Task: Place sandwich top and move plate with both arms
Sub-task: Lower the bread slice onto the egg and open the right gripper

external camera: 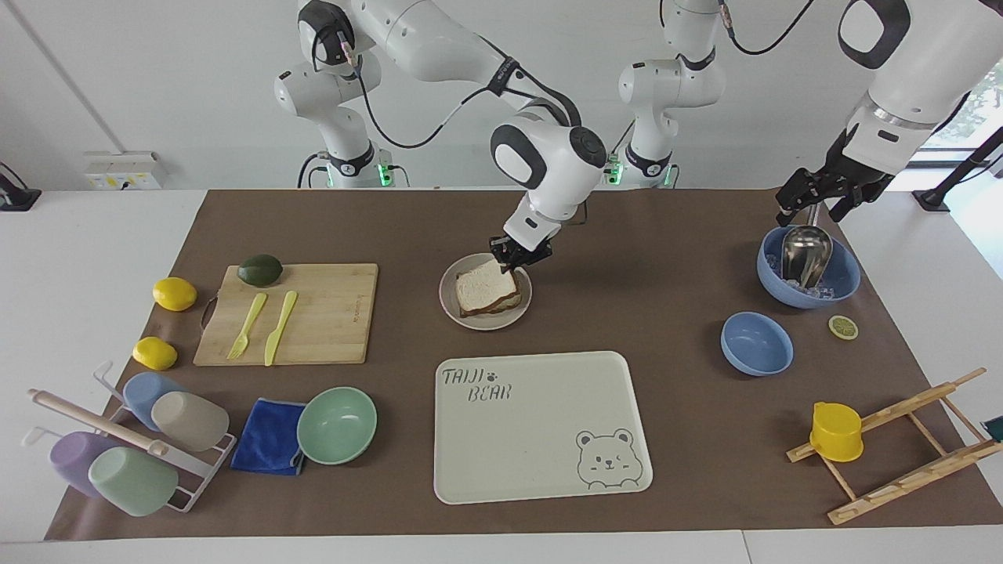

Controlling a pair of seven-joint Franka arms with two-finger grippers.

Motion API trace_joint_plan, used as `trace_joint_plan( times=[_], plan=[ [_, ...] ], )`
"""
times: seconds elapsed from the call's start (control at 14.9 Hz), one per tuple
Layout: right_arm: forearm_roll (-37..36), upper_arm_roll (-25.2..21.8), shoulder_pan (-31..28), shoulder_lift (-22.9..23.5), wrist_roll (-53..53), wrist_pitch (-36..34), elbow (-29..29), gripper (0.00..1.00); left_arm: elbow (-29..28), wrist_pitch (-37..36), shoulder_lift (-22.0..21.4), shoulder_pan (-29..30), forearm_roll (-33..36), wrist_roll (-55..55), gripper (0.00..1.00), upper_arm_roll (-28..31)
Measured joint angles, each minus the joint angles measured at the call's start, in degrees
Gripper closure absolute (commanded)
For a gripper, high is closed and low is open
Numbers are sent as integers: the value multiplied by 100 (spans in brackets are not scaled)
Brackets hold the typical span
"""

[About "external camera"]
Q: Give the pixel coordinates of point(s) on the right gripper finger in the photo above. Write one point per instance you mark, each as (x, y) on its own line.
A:
(505, 263)
(534, 260)

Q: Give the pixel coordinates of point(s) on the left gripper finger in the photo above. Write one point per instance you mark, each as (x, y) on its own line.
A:
(846, 204)
(801, 192)

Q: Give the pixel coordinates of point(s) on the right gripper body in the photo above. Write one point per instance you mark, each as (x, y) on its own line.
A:
(517, 249)

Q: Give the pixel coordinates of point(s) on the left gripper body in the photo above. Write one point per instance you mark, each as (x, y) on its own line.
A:
(850, 178)

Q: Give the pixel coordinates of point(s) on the white bread slice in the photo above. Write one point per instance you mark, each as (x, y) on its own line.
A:
(484, 287)

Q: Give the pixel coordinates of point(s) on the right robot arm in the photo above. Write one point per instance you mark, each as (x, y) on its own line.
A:
(423, 39)

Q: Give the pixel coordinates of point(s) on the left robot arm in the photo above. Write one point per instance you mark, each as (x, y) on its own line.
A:
(666, 86)

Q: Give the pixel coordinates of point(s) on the sandwich base with filling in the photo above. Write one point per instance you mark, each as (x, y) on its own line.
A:
(501, 305)

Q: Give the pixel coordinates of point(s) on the round beige plate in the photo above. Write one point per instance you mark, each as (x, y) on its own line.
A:
(450, 301)

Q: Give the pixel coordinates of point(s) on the metal scoop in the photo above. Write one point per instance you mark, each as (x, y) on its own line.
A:
(807, 254)

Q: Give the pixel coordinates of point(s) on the large blue bowl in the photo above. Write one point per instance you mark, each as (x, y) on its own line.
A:
(846, 274)

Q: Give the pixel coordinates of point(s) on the black stand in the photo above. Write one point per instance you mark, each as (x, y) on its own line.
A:
(17, 200)
(932, 196)

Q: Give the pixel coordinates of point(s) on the clear ice cubes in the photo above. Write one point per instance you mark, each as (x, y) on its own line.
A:
(819, 294)

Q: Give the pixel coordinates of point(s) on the lemon slice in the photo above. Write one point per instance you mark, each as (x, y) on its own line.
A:
(843, 327)

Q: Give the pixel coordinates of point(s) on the small blue bowl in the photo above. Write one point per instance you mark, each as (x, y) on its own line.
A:
(756, 345)

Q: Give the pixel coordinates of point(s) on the cream tray with bear print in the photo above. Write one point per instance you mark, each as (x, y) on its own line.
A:
(533, 431)

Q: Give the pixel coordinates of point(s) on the wooden cutting board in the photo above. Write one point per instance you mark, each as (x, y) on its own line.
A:
(337, 313)

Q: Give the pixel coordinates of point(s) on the yellow-green plastic knife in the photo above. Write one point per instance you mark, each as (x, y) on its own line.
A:
(280, 325)

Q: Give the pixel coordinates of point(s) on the mint green bowl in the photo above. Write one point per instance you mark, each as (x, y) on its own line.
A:
(337, 425)

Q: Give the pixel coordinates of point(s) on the green avocado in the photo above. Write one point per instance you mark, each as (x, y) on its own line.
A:
(260, 270)

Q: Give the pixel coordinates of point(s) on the yellow-green plastic fork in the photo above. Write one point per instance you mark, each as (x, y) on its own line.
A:
(249, 321)

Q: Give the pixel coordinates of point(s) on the wooden slat rack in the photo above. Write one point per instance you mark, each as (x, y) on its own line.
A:
(909, 478)

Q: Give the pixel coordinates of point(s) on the blue cloth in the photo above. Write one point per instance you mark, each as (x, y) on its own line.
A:
(265, 439)

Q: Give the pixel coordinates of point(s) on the large yellow lemon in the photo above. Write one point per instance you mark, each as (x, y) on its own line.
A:
(175, 294)

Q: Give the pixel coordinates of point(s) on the beige cup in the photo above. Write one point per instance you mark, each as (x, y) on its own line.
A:
(192, 421)

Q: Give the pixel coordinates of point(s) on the small yellow lemon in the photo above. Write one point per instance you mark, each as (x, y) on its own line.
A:
(154, 353)

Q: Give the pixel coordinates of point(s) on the light blue cup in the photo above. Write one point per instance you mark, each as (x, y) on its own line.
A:
(141, 392)

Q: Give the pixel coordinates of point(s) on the mint green cup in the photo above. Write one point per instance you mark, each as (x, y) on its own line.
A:
(133, 482)

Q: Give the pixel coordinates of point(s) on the purple cup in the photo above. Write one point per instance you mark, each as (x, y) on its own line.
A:
(74, 462)

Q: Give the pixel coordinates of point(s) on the white wall socket box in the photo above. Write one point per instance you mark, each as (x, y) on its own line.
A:
(125, 171)

